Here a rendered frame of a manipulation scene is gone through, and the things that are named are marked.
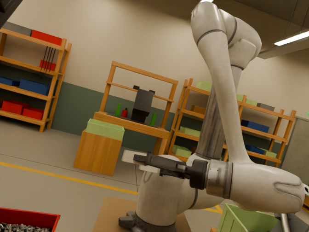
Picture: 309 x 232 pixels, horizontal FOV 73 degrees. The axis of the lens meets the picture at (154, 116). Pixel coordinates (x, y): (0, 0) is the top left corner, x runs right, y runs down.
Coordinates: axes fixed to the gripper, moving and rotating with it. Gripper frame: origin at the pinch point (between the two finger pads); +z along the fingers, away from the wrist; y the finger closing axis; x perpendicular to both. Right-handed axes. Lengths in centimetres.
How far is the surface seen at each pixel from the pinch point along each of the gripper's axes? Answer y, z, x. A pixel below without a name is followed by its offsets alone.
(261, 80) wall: -510, -102, -353
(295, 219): -71, -61, 4
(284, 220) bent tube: -69, -56, 5
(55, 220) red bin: -12.1, 28.5, 24.0
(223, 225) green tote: -74, -28, 15
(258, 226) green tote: -87, -47, 11
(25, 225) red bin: -6.5, 35.1, 26.8
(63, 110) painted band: -355, 374, -133
